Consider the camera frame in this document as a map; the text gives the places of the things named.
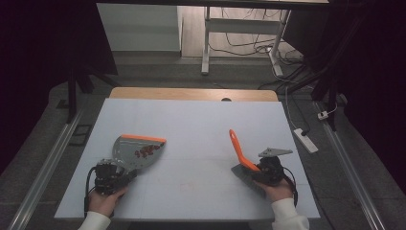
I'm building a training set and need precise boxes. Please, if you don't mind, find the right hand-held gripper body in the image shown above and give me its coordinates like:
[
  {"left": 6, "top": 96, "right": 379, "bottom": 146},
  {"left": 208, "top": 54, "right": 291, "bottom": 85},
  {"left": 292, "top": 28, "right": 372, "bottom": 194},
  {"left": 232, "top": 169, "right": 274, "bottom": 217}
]
[{"left": 255, "top": 147, "right": 294, "bottom": 188}]

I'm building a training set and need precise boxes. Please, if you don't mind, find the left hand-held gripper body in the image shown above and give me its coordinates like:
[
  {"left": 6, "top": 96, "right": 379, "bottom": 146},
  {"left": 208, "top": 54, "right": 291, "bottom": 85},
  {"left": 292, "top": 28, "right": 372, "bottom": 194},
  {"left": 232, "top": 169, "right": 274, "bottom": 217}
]
[{"left": 93, "top": 158, "right": 132, "bottom": 196}]

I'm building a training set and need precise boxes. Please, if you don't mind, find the grey dustpan with orange edge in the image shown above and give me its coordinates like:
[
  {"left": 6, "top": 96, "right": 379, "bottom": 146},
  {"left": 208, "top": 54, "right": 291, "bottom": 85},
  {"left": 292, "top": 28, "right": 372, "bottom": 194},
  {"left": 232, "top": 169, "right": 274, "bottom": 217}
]
[{"left": 111, "top": 133, "right": 168, "bottom": 175}]

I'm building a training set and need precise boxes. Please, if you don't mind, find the pile of red beans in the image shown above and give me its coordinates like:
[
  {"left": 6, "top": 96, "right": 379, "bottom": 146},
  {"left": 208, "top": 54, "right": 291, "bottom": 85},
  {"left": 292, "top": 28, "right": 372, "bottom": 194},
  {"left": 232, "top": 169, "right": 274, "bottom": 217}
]
[{"left": 134, "top": 144, "right": 163, "bottom": 160}]

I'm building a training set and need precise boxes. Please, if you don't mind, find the brush with orange handle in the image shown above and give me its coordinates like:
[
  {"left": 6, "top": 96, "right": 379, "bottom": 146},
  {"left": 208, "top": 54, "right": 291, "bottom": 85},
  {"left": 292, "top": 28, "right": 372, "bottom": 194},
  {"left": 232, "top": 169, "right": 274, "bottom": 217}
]
[{"left": 228, "top": 128, "right": 268, "bottom": 199}]

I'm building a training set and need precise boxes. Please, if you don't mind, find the person's right hand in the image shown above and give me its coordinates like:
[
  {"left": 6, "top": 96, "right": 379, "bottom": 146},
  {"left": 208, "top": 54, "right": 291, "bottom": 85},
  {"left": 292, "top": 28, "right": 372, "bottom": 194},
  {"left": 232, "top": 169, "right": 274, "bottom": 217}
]
[{"left": 254, "top": 176, "right": 297, "bottom": 203}]

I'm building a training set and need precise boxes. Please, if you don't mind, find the person's left hand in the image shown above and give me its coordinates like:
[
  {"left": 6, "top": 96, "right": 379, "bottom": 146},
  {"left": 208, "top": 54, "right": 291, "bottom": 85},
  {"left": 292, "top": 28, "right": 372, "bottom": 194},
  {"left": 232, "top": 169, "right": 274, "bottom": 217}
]
[{"left": 87, "top": 186, "right": 129, "bottom": 219}]

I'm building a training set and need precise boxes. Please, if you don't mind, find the white power strip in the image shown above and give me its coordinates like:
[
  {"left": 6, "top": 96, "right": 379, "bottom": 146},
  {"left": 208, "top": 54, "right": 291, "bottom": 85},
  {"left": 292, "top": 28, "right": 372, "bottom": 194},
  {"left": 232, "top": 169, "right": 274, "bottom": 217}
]
[{"left": 293, "top": 127, "right": 320, "bottom": 154}]

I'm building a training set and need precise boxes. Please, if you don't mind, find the white foam board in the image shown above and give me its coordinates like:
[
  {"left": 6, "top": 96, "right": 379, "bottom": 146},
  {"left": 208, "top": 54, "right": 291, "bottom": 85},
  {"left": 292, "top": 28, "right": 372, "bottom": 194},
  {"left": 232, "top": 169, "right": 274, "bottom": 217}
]
[{"left": 54, "top": 97, "right": 322, "bottom": 222}]

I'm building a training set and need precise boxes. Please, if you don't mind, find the black metal stand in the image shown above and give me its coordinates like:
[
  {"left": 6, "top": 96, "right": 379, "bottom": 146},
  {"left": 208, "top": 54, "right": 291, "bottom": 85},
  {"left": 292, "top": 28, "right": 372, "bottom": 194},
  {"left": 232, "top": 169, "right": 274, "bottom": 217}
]
[{"left": 65, "top": 61, "right": 120, "bottom": 125}]

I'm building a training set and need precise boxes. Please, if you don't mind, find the wooden table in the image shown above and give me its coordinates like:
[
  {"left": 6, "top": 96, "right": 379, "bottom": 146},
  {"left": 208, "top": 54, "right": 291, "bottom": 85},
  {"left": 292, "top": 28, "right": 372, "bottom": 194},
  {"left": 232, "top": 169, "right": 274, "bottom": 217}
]
[{"left": 108, "top": 86, "right": 280, "bottom": 103}]

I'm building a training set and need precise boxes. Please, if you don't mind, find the dark curtain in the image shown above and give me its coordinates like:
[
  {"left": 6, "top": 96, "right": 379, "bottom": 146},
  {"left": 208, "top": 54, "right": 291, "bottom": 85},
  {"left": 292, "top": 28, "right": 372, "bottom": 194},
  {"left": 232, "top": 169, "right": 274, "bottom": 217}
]
[
  {"left": 282, "top": 0, "right": 406, "bottom": 188},
  {"left": 0, "top": 0, "right": 120, "bottom": 175}
]

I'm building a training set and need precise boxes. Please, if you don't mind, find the white cabinet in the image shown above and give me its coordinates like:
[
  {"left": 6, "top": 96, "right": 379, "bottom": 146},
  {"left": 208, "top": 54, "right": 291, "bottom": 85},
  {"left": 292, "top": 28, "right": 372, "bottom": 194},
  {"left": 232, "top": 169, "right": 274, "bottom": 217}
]
[{"left": 96, "top": 3, "right": 182, "bottom": 53}]

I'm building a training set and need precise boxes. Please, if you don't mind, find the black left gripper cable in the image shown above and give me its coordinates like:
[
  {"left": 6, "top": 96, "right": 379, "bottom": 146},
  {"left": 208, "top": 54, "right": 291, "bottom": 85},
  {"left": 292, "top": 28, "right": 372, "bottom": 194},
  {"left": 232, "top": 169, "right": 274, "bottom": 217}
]
[{"left": 82, "top": 165, "right": 99, "bottom": 219}]

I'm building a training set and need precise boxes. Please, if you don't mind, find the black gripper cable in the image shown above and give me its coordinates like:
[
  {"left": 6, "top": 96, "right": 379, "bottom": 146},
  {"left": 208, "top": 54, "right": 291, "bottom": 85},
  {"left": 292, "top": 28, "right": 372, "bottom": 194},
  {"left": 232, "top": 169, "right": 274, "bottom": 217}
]
[
  {"left": 282, "top": 165, "right": 300, "bottom": 208},
  {"left": 82, "top": 165, "right": 99, "bottom": 219}
]

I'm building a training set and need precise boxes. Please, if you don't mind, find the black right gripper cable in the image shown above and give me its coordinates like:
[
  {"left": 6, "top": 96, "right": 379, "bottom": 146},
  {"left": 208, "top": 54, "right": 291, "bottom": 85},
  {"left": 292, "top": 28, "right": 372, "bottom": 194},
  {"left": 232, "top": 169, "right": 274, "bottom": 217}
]
[{"left": 282, "top": 165, "right": 300, "bottom": 208}]

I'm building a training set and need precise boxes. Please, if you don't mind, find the black floor frame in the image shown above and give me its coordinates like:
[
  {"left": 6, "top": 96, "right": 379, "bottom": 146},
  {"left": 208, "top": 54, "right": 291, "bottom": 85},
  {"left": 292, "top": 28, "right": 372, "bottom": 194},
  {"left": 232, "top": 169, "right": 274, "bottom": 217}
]
[{"left": 68, "top": 124, "right": 94, "bottom": 148}]

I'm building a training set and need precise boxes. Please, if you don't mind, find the aluminium floor rail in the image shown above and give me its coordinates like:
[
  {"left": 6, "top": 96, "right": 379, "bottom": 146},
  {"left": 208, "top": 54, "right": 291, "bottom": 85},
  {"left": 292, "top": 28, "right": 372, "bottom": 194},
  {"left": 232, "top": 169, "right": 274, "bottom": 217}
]
[
  {"left": 313, "top": 100, "right": 388, "bottom": 230},
  {"left": 7, "top": 104, "right": 88, "bottom": 230}
]

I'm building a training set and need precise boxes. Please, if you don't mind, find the black plugged power cable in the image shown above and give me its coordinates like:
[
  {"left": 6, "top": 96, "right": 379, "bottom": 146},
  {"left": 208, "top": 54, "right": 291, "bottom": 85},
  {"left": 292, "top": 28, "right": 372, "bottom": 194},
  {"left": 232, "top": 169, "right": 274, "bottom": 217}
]
[{"left": 288, "top": 90, "right": 312, "bottom": 136}]

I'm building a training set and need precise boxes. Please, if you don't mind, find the bundle of black floor cables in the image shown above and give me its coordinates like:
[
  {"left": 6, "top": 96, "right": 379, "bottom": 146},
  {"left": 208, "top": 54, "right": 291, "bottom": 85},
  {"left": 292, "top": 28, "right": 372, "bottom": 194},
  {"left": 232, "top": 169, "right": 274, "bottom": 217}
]
[{"left": 209, "top": 8, "right": 305, "bottom": 66}]

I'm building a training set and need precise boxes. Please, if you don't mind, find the white desk frame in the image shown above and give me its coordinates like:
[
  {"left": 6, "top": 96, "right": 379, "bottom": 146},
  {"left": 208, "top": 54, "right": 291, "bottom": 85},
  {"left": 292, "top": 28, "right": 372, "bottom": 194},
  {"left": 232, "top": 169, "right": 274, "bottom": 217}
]
[{"left": 200, "top": 6, "right": 292, "bottom": 78}]

